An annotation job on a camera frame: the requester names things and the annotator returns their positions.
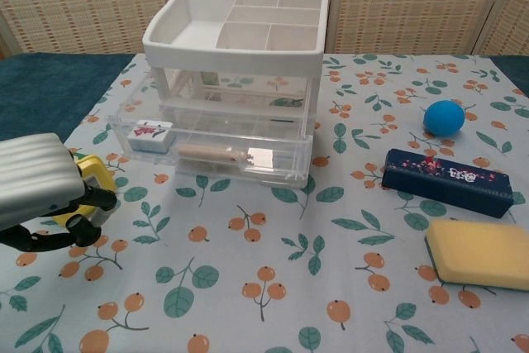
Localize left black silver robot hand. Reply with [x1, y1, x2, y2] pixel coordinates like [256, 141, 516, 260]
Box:
[0, 132, 119, 251]

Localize clear plastic drawer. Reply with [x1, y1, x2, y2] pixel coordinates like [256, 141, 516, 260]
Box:
[106, 104, 316, 181]
[175, 162, 310, 188]

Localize dark blue rectangular box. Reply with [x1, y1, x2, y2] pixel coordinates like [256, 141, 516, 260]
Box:
[380, 148, 515, 220]

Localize yellow green lidded container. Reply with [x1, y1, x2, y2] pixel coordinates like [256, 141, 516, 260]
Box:
[51, 153, 119, 226]

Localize white mahjong tile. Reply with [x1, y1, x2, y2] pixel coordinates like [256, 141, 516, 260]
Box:
[126, 119, 174, 155]

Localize wooden stick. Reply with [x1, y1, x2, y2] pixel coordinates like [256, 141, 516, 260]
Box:
[176, 144, 256, 166]

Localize floral print tablecloth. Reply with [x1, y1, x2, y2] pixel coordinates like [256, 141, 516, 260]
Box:
[0, 51, 529, 353]

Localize blue ball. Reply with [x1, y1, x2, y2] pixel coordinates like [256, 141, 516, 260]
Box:
[422, 99, 466, 138]

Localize woven folding screen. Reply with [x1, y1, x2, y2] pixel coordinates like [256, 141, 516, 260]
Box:
[0, 0, 529, 56]

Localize yellow sponge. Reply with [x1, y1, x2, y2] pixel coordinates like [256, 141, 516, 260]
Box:
[425, 219, 529, 291]

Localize white compartment tray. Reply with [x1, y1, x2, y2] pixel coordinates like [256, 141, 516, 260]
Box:
[141, 0, 331, 180]

